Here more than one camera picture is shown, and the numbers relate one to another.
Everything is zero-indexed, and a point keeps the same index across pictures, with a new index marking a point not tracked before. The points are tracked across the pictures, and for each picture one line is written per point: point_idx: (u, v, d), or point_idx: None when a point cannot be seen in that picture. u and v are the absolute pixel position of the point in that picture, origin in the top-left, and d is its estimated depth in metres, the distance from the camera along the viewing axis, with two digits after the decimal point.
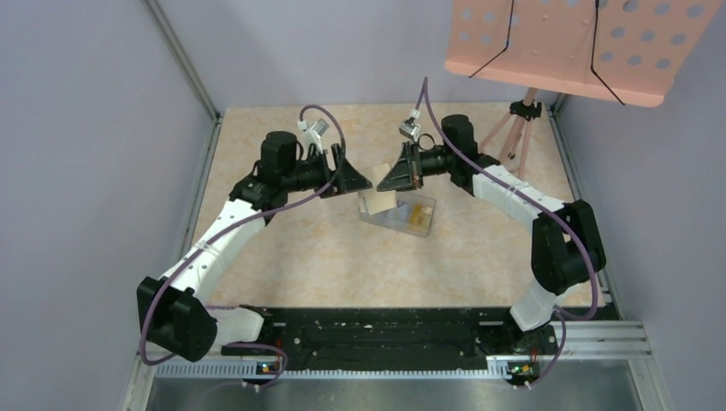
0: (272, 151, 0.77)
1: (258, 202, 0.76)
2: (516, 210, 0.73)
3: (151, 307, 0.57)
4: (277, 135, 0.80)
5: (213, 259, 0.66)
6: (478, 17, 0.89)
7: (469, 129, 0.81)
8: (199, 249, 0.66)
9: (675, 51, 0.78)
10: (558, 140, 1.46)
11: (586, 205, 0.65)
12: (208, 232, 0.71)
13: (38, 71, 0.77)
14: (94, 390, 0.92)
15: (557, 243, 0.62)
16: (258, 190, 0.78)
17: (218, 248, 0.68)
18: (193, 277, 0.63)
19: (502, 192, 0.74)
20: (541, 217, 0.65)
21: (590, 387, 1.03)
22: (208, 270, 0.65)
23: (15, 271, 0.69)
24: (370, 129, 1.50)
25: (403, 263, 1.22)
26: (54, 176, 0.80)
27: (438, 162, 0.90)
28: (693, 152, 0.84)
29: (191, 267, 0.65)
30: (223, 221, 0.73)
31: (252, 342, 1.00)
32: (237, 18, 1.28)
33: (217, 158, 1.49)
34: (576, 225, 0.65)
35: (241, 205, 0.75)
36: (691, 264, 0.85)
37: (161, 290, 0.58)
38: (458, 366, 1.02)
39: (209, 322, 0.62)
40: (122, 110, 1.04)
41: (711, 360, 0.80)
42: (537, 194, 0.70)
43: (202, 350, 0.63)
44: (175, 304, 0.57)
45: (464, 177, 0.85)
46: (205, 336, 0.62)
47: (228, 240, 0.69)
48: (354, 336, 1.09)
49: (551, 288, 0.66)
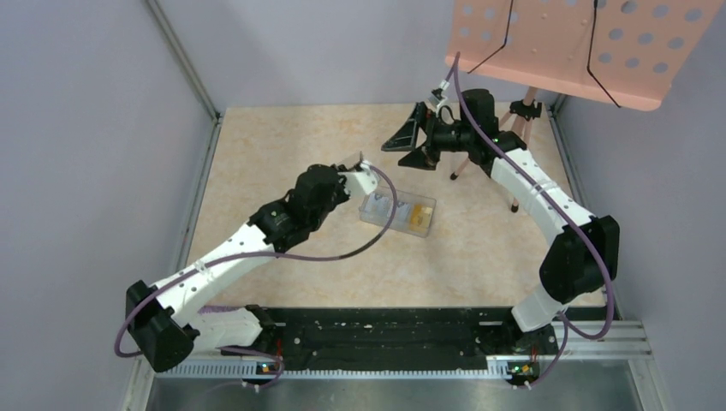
0: (307, 184, 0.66)
1: (274, 234, 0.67)
2: (536, 211, 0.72)
3: (127, 318, 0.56)
4: (325, 168, 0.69)
5: (205, 283, 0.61)
6: (478, 14, 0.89)
7: (489, 103, 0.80)
8: (193, 270, 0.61)
9: (673, 55, 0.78)
10: (558, 140, 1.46)
11: (615, 221, 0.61)
12: (214, 251, 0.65)
13: (39, 70, 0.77)
14: (95, 392, 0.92)
15: (578, 260, 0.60)
16: (279, 221, 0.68)
17: (216, 275, 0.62)
18: (180, 299, 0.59)
19: (526, 187, 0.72)
20: (566, 229, 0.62)
21: (589, 386, 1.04)
22: (197, 294, 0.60)
23: (15, 272, 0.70)
24: (370, 129, 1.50)
25: (403, 263, 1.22)
26: (55, 176, 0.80)
27: (452, 137, 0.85)
28: (693, 155, 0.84)
29: (181, 286, 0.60)
30: (228, 245, 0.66)
31: (241, 348, 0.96)
32: (238, 19, 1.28)
33: (217, 159, 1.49)
34: (596, 237, 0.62)
35: (256, 235, 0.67)
36: (691, 265, 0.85)
37: (142, 302, 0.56)
38: (458, 366, 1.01)
39: (187, 339, 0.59)
40: (123, 111, 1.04)
41: (711, 363, 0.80)
42: (562, 199, 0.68)
43: (173, 361, 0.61)
44: (153, 321, 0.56)
45: (484, 154, 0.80)
46: (178, 351, 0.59)
47: (229, 268, 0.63)
48: (354, 336, 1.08)
49: (557, 295, 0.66)
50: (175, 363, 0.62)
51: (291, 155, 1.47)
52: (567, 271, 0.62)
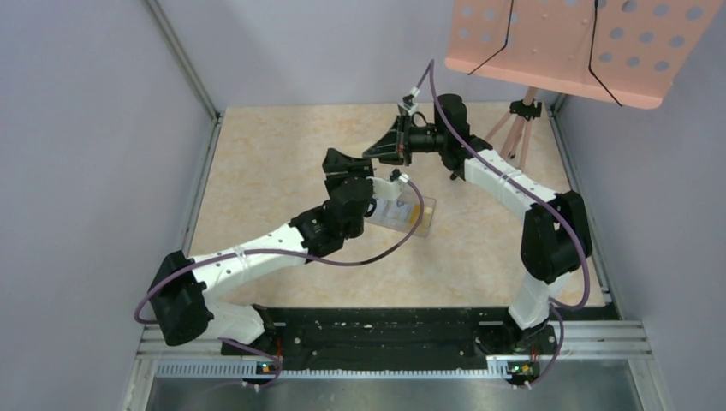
0: (342, 199, 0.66)
1: (312, 241, 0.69)
2: (508, 199, 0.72)
3: (164, 279, 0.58)
4: (359, 185, 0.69)
5: (240, 269, 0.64)
6: (478, 15, 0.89)
7: (462, 111, 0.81)
8: (232, 253, 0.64)
9: (674, 53, 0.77)
10: (558, 139, 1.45)
11: (579, 195, 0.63)
12: (256, 240, 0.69)
13: (38, 70, 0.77)
14: (95, 392, 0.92)
15: (549, 234, 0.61)
16: (315, 231, 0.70)
17: (252, 262, 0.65)
18: (214, 276, 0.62)
19: (495, 179, 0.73)
20: (533, 207, 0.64)
21: (589, 386, 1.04)
22: (230, 276, 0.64)
23: (15, 273, 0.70)
24: (370, 130, 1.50)
25: (403, 263, 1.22)
26: (54, 176, 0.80)
27: (427, 139, 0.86)
28: (693, 155, 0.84)
29: (218, 265, 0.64)
30: (268, 239, 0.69)
31: (243, 344, 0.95)
32: (237, 18, 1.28)
33: (217, 159, 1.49)
34: (567, 214, 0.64)
35: (296, 236, 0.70)
36: (692, 265, 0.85)
37: (181, 270, 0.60)
38: (458, 366, 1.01)
39: (205, 318, 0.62)
40: (123, 112, 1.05)
41: (711, 363, 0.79)
42: (528, 183, 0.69)
43: (181, 338, 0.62)
44: (182, 292, 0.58)
45: (455, 160, 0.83)
46: (190, 329, 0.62)
47: (264, 259, 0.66)
48: (354, 336, 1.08)
49: (540, 275, 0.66)
50: (184, 342, 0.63)
51: (291, 155, 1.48)
52: (541, 246, 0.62)
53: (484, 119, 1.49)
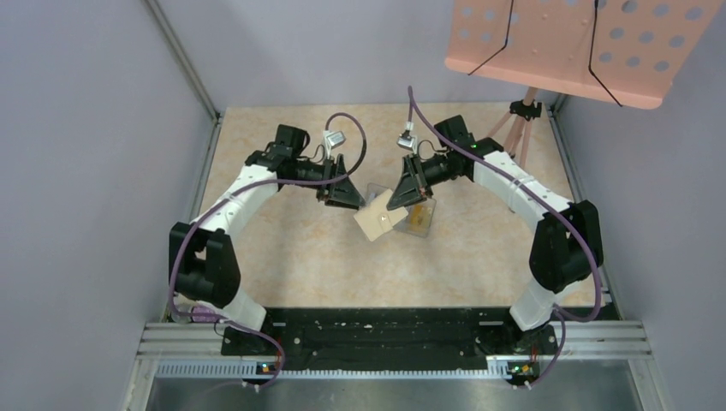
0: (288, 131, 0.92)
1: (274, 165, 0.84)
2: (519, 204, 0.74)
3: (185, 244, 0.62)
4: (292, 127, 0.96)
5: (238, 207, 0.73)
6: (478, 15, 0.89)
7: (459, 121, 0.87)
8: (224, 199, 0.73)
9: (674, 52, 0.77)
10: (558, 140, 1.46)
11: (592, 205, 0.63)
12: (231, 187, 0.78)
13: (38, 70, 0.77)
14: (96, 393, 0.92)
15: (561, 245, 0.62)
16: (271, 159, 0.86)
17: (243, 199, 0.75)
18: (223, 222, 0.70)
19: (506, 183, 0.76)
20: (547, 217, 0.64)
21: (589, 386, 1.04)
22: (234, 217, 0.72)
23: (14, 273, 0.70)
24: (370, 129, 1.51)
25: (402, 263, 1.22)
26: (53, 176, 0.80)
27: (442, 169, 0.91)
28: (693, 156, 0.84)
29: (219, 214, 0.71)
30: (241, 180, 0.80)
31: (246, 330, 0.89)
32: (238, 19, 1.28)
33: (217, 159, 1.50)
34: (579, 223, 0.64)
35: (259, 169, 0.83)
36: (691, 265, 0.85)
37: (192, 229, 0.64)
38: (458, 366, 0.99)
39: (234, 267, 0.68)
40: (123, 112, 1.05)
41: (711, 364, 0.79)
42: (542, 191, 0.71)
43: (225, 294, 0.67)
44: (208, 242, 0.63)
45: (465, 161, 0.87)
46: (229, 280, 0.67)
47: (250, 195, 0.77)
48: (354, 336, 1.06)
49: (548, 285, 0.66)
50: (222, 304, 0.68)
51: None
52: (552, 256, 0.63)
53: (484, 120, 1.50)
